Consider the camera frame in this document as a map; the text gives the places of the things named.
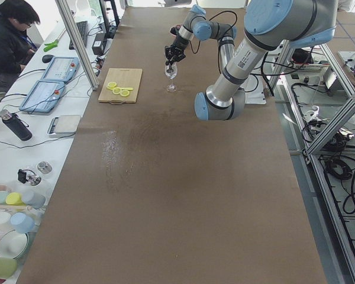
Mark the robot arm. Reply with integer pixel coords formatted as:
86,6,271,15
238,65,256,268
164,1,338,121

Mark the black keyboard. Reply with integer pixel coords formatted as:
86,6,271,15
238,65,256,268
75,21,88,47

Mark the bamboo cutting board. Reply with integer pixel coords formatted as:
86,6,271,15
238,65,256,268
98,68,143,104

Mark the kitchen scale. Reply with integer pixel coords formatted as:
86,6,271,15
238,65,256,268
47,115,81,137

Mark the clear wine glass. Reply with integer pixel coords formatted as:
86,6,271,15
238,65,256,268
164,64,178,92

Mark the lower blue teach pendant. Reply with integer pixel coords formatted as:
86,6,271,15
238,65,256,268
19,80,65,114

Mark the black computer mouse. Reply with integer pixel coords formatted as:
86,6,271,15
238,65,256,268
41,54,54,63

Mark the white cup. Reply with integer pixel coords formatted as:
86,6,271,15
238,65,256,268
0,212,12,231

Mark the lemon slice near handle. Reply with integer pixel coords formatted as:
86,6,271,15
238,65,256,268
120,90,130,98

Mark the green bowl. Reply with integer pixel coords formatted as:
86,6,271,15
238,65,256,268
0,257,18,279

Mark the black clip with steel weight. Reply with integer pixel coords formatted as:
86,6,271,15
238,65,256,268
17,169,42,186

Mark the aluminium frame post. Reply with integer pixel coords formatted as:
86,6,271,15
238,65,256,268
56,0,99,91

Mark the far lemon slice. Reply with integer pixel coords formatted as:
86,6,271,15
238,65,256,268
106,82,117,90

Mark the steel calibration weight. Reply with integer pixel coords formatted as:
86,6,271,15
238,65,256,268
37,161,53,175

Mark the yellow cup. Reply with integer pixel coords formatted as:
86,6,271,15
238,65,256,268
5,192,25,206

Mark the green handled tool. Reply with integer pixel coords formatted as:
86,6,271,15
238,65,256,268
43,29,66,52

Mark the black power adapter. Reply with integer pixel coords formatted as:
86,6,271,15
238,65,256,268
92,33,107,56

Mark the blue teach pendant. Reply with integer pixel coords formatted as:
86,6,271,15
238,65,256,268
41,57,79,83
19,80,65,114

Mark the seated person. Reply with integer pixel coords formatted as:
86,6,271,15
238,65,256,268
0,0,40,92

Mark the black water bottle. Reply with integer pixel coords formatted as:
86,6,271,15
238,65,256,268
0,109,33,141

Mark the mint green cup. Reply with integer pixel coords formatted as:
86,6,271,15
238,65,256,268
0,191,9,205

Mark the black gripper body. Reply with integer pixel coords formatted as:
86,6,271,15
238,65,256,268
164,35,190,60

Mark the middle lemon slice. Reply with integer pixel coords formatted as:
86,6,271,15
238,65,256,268
112,87,122,95

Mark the light blue cup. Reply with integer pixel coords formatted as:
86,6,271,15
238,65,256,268
10,212,35,234

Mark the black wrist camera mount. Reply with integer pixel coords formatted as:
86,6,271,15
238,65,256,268
170,25,180,36

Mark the white plate green rim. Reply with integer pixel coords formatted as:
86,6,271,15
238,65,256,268
0,230,28,259

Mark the upper blue teach pendant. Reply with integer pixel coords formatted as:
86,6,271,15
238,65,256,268
41,57,79,83

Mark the grey blue cup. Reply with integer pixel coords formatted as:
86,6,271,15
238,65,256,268
21,190,46,209

